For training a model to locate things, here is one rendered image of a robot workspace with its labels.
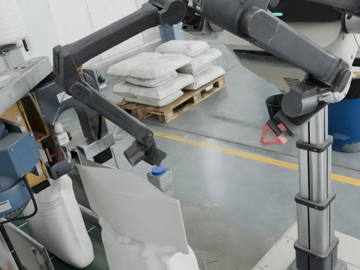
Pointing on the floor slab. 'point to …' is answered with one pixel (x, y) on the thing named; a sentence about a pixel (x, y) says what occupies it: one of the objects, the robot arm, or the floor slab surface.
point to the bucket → (274, 104)
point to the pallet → (195, 98)
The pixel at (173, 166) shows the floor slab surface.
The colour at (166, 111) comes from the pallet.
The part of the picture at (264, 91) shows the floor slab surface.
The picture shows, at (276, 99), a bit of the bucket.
